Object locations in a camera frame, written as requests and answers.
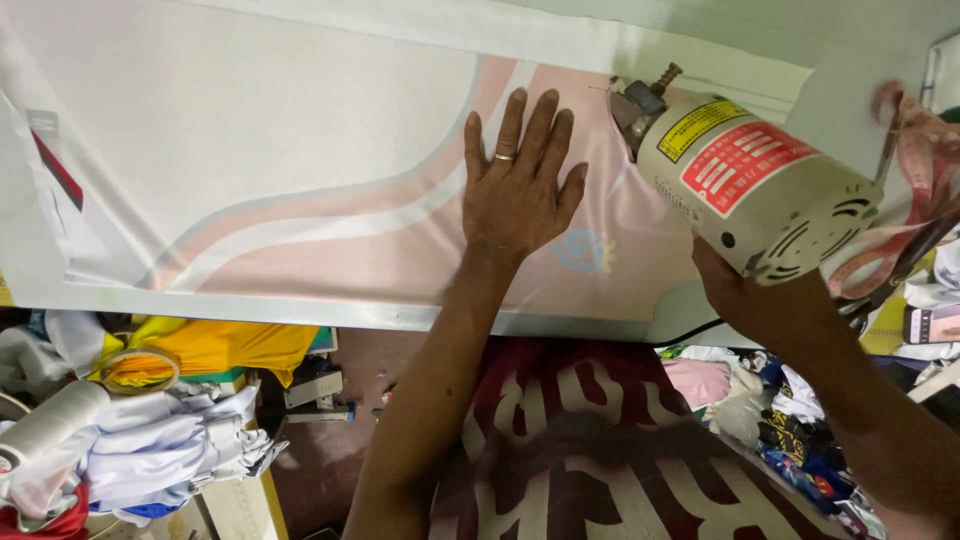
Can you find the person's left hand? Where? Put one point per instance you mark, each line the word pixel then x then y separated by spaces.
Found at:
pixel 514 206

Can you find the person's right hand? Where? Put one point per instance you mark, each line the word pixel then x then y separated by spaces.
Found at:
pixel 724 285

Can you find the cream electric fabric cutting machine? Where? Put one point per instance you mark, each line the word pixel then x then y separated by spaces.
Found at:
pixel 750 180

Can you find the pink white printed fabric sheet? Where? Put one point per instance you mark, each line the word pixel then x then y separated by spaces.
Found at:
pixel 262 172

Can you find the pink cloth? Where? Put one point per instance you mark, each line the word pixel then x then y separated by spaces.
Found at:
pixel 697 381

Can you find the yellow green cloth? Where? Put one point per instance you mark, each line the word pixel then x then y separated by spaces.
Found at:
pixel 889 322

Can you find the heap of colourful fabric scraps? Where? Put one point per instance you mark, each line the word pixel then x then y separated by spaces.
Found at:
pixel 802 435

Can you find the black scissors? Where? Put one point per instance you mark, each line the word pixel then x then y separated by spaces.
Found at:
pixel 911 259

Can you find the person's maroon printed shirt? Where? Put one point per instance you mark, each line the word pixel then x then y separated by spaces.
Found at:
pixel 592 450

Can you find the smartphone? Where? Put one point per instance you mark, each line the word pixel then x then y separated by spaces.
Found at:
pixel 934 324

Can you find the pink measuring tape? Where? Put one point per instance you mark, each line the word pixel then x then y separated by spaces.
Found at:
pixel 911 150

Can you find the yellow fabric piece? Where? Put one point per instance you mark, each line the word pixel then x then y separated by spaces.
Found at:
pixel 217 349

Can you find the clear adhesive tape roll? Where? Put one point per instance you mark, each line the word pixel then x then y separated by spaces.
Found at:
pixel 141 369

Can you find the heap of white garments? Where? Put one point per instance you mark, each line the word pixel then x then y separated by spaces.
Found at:
pixel 169 450

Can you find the white thread spool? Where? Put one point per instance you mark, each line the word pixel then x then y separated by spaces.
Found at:
pixel 49 424

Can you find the red cloth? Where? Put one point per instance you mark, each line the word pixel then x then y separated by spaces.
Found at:
pixel 37 517

